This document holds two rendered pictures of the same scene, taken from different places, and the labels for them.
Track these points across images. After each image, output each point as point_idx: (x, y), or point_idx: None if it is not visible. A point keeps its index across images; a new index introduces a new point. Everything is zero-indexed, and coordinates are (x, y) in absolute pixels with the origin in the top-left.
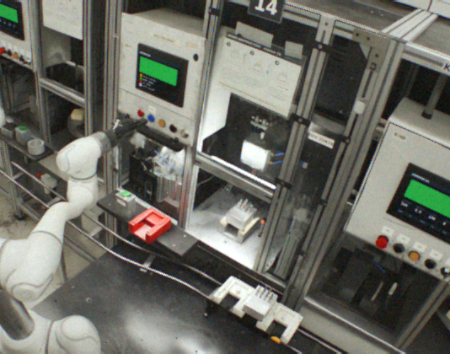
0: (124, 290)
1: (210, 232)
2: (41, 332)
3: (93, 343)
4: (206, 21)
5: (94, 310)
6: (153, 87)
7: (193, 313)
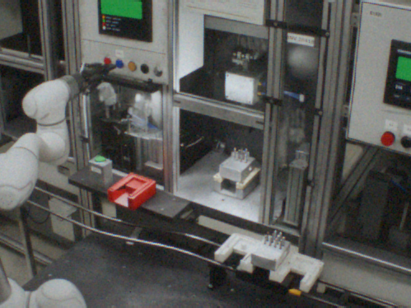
0: (110, 273)
1: (203, 193)
2: (20, 298)
3: (81, 307)
4: None
5: None
6: (119, 26)
7: (195, 287)
